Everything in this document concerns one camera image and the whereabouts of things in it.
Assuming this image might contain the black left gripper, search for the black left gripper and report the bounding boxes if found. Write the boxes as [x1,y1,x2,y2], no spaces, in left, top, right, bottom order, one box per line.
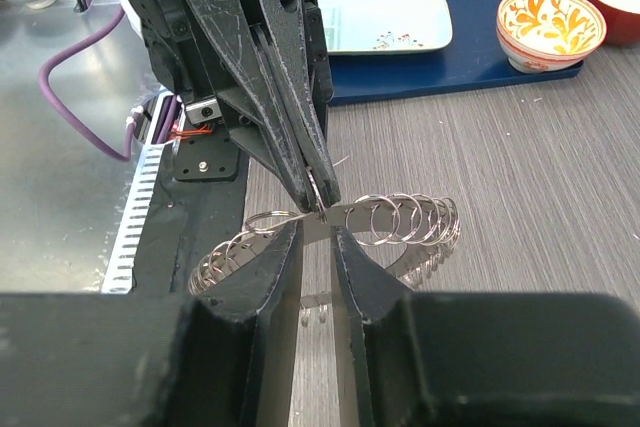
[127,0,341,208]

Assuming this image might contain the white slotted cable duct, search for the white slotted cable duct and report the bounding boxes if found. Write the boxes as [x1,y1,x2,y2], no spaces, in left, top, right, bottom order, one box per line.
[100,91,170,294]

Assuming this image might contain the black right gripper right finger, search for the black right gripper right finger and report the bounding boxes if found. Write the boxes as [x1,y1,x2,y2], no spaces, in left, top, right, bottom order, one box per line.
[330,227,639,426]

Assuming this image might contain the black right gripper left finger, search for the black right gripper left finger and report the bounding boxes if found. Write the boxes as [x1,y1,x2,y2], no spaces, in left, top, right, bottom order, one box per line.
[1,222,304,426]

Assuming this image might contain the orange floral patterned bowl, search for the orange floral patterned bowl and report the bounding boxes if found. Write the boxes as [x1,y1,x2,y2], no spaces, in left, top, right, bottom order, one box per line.
[496,0,607,74]

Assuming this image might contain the metal disc with keyrings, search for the metal disc with keyrings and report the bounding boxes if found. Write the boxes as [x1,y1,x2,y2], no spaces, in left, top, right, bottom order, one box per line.
[188,193,461,296]

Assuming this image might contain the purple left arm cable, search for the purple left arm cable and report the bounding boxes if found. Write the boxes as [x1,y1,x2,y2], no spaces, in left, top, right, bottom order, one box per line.
[37,0,181,163]

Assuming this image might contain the single silver keyring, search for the single silver keyring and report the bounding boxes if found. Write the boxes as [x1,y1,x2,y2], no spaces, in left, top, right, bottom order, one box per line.
[306,166,328,224]

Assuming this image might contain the light green rectangular plate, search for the light green rectangular plate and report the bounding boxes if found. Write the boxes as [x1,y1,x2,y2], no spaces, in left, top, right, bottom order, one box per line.
[318,0,453,56]

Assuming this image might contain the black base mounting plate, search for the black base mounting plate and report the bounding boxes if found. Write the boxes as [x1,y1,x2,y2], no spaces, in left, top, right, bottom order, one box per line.
[132,124,248,295]

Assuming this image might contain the dark blue tray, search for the dark blue tray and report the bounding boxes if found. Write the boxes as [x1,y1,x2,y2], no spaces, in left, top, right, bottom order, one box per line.
[330,0,584,107]

